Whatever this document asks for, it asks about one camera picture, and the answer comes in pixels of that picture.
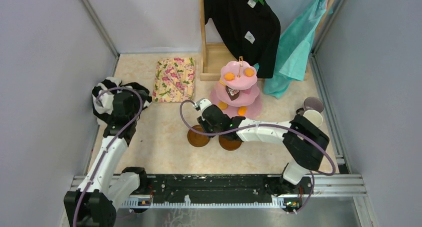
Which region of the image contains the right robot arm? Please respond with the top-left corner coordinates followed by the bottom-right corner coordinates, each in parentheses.
top-left (194, 99), bottom-right (329, 193)

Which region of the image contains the grey mug with white interior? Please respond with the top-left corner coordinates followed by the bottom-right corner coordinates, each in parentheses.
top-left (303, 110), bottom-right (323, 127)

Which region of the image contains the round smooth biscuit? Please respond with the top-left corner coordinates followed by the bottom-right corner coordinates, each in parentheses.
top-left (244, 68), bottom-right (255, 77)

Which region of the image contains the purple mug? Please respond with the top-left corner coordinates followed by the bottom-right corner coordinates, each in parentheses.
top-left (296, 97), bottom-right (325, 115)

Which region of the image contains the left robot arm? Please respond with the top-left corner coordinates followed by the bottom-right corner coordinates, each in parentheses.
top-left (64, 87), bottom-right (149, 227)

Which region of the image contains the pink three-tier cake stand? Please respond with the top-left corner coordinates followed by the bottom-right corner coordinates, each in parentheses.
top-left (211, 57), bottom-right (262, 119)

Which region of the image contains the flower shaped biscuit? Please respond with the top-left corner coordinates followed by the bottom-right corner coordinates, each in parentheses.
top-left (223, 72), bottom-right (235, 81)

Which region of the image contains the teal t-shirt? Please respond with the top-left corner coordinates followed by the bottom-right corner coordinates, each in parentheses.
top-left (262, 0), bottom-right (328, 98)

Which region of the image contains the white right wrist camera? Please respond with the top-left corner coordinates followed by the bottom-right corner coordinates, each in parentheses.
top-left (194, 98), bottom-right (212, 112)

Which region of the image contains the chocolate cake slice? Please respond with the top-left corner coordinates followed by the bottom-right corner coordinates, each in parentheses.
top-left (225, 86), bottom-right (240, 101)

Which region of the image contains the black and white striped cloth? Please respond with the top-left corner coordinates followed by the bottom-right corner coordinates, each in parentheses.
top-left (92, 77), bottom-right (152, 125)

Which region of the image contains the orange fish shaped biscuit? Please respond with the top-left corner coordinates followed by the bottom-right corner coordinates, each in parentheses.
top-left (237, 106), bottom-right (247, 116)

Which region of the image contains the brown wooden coaster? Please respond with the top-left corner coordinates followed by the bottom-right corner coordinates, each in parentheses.
top-left (218, 136), bottom-right (242, 151)
top-left (187, 130), bottom-right (210, 147)

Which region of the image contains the round ridged biscuit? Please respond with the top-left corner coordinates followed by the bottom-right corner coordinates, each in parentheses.
top-left (218, 101), bottom-right (228, 110)

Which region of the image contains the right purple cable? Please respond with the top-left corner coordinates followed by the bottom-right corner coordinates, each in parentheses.
top-left (179, 100), bottom-right (337, 215)

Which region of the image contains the floral serving tray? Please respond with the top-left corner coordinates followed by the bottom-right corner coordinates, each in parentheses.
top-left (152, 57), bottom-right (196, 103)

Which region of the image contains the black t-shirt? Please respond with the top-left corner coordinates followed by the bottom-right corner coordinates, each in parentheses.
top-left (204, 0), bottom-right (281, 79)

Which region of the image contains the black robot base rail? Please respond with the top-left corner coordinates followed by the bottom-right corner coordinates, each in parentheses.
top-left (122, 174), bottom-right (314, 212)

